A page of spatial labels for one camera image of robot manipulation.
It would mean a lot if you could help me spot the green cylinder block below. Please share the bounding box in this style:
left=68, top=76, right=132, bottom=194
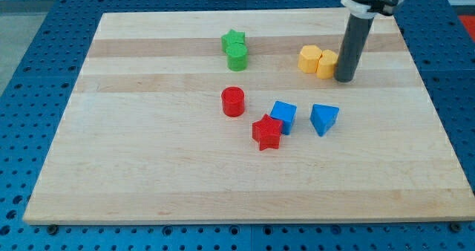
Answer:
left=226, top=43, right=248, bottom=71

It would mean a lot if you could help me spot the blue triangle block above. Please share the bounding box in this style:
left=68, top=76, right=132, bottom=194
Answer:
left=309, top=104, right=339, bottom=137

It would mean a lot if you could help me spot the yellow rounded block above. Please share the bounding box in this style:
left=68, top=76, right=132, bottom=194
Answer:
left=316, top=50, right=338, bottom=79

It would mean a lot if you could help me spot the blue cube block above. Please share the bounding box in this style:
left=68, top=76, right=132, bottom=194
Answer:
left=270, top=101, right=297, bottom=135

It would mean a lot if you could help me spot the red cylinder block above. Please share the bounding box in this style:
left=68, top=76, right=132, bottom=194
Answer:
left=221, top=86, right=245, bottom=117

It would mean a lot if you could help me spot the green star block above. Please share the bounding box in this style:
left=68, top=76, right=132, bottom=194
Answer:
left=220, top=29, right=246, bottom=53

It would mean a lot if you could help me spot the yellow hexagon block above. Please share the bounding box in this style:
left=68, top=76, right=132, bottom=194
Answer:
left=298, top=45, right=323, bottom=74

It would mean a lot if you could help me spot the red star block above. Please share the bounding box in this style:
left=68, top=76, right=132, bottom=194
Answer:
left=252, top=114, right=284, bottom=151

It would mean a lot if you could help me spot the wooden board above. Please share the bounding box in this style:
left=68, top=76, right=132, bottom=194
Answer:
left=23, top=7, right=474, bottom=225

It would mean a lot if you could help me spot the red object at edge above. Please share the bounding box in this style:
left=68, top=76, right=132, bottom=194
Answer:
left=459, top=15, right=475, bottom=41

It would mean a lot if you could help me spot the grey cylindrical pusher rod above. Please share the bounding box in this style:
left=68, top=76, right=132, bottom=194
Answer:
left=334, top=14, right=374, bottom=82

